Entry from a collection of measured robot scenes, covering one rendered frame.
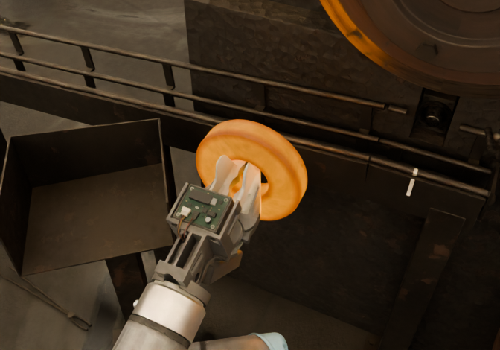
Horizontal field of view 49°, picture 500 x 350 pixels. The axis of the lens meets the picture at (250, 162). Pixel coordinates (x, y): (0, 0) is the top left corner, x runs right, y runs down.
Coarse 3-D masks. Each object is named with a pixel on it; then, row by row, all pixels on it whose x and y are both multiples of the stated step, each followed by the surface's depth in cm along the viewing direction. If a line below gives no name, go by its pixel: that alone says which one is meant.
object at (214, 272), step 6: (240, 252) 74; (234, 258) 72; (240, 258) 75; (210, 264) 65; (216, 264) 66; (222, 264) 67; (228, 264) 70; (234, 264) 73; (210, 270) 65; (216, 270) 66; (222, 270) 68; (228, 270) 71; (210, 276) 65; (216, 276) 66; (204, 282) 65; (210, 282) 65
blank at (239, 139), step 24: (240, 120) 71; (216, 144) 72; (240, 144) 70; (264, 144) 68; (288, 144) 70; (264, 168) 71; (288, 168) 69; (264, 192) 75; (288, 192) 72; (264, 216) 77
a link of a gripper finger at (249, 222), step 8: (256, 192) 70; (256, 200) 70; (256, 208) 69; (240, 216) 68; (248, 216) 68; (256, 216) 68; (240, 224) 68; (248, 224) 68; (256, 224) 68; (248, 232) 68; (248, 240) 67
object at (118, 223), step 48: (48, 144) 98; (96, 144) 100; (144, 144) 102; (0, 192) 86; (48, 192) 104; (96, 192) 102; (144, 192) 101; (0, 240) 84; (48, 240) 96; (96, 240) 95; (144, 240) 94; (144, 288) 113
